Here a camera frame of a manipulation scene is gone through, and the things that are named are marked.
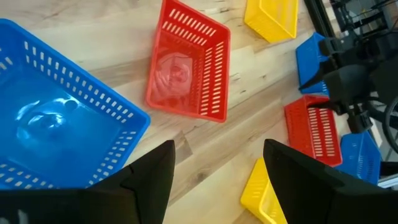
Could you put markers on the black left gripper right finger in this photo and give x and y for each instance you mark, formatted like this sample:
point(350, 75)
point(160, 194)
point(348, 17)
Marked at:
point(311, 193)

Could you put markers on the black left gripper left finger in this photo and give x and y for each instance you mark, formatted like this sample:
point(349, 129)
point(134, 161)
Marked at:
point(140, 193)

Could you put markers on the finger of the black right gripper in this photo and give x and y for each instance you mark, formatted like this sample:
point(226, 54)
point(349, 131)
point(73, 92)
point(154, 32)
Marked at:
point(320, 76)
point(329, 105)

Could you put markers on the blue plastic slotted basket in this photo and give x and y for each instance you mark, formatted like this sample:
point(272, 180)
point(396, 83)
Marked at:
point(308, 59)
point(357, 155)
point(62, 124)

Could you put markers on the red plastic slotted basket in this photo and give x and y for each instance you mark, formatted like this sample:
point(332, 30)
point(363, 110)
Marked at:
point(174, 77)
point(298, 130)

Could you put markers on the yellow plastic slotted basket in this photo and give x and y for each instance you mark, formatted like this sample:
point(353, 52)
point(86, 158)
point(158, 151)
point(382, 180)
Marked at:
point(258, 193)
point(273, 21)

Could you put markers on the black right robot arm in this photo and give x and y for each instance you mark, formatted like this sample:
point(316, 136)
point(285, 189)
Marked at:
point(385, 74)

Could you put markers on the black aluminium table frame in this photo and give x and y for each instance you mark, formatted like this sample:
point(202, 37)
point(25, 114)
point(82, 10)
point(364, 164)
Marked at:
point(317, 15)

